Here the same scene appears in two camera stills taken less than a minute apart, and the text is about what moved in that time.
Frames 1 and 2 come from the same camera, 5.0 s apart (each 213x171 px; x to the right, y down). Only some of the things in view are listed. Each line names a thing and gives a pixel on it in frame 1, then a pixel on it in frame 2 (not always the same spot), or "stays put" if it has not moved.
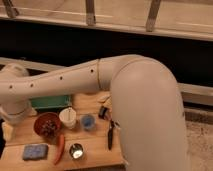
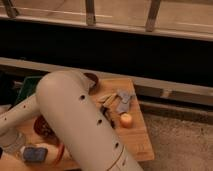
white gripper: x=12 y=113 -> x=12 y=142
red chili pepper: x=60 y=151 stays put
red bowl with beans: x=47 y=125 stays put
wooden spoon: x=103 y=99 stays put
